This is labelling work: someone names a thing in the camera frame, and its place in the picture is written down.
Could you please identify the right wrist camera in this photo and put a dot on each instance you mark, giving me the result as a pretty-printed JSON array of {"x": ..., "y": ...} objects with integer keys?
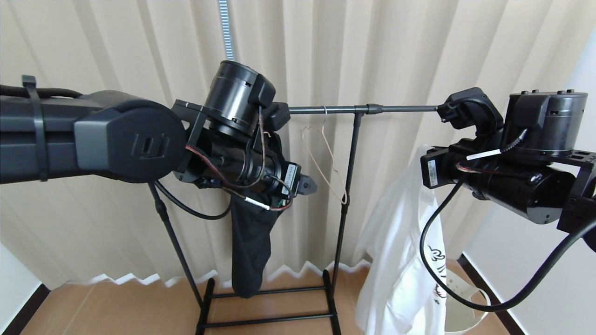
[{"x": 470, "y": 109}]

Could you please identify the white laundry basket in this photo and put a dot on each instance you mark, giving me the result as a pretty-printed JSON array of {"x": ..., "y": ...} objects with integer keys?
[{"x": 465, "y": 321}]

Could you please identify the white garment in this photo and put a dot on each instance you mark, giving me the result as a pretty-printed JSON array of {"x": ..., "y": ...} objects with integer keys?
[{"x": 396, "y": 260}]

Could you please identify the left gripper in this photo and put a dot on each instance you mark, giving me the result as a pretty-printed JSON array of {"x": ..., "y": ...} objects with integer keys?
[{"x": 233, "y": 165}]

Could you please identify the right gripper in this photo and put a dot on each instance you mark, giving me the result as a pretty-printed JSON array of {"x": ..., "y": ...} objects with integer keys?
[{"x": 526, "y": 190}]

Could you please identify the pink clothes hanger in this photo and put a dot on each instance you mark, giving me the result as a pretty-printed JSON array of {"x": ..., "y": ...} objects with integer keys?
[{"x": 324, "y": 116}]

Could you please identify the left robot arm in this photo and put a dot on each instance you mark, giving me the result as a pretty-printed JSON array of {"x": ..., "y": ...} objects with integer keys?
[{"x": 93, "y": 135}]

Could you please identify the beige curtain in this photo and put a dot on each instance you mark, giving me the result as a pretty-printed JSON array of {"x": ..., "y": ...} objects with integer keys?
[{"x": 419, "y": 46}]

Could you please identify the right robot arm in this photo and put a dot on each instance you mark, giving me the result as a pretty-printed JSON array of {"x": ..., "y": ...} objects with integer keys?
[{"x": 545, "y": 121}]

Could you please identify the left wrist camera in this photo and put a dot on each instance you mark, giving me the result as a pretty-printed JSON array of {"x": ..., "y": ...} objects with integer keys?
[{"x": 278, "y": 116}]

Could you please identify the black clothes rack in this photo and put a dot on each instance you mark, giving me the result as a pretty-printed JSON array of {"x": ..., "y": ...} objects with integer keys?
[{"x": 396, "y": 109}]

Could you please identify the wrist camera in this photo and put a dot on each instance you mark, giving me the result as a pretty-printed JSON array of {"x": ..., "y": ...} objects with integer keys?
[
  {"x": 470, "y": 109},
  {"x": 278, "y": 116}
]

